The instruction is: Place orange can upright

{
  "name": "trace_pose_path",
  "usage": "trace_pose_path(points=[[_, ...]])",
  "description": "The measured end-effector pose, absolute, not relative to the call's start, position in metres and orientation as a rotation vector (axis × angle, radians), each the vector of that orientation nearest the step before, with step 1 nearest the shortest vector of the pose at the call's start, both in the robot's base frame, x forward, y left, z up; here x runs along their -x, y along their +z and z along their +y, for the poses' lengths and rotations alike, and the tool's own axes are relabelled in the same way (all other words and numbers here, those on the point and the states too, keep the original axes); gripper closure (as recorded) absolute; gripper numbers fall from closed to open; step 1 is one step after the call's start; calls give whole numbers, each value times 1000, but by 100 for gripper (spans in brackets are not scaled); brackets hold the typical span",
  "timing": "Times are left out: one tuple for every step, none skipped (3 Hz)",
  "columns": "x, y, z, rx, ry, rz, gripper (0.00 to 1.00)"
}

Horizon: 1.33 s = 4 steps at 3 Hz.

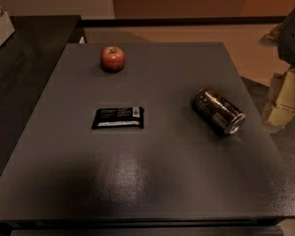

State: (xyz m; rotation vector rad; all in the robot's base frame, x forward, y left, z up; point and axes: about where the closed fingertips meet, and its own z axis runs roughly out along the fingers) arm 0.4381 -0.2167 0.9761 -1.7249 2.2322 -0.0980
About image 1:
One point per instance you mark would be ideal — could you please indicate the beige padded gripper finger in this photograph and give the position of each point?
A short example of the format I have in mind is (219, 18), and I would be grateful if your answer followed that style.
(280, 108)

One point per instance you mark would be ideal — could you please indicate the orange soda can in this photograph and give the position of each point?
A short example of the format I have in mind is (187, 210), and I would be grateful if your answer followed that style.
(219, 111)

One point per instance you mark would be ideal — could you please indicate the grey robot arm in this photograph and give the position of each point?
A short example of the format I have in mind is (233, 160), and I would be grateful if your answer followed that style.
(284, 38)

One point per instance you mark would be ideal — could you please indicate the black snack bar wrapper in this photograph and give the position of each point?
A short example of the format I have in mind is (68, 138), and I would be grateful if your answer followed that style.
(118, 117)

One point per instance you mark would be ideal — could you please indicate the red apple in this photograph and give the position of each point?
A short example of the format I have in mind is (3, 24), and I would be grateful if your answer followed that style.
(112, 59)

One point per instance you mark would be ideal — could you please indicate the dark side counter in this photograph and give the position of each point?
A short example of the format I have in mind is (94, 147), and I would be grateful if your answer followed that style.
(27, 60)

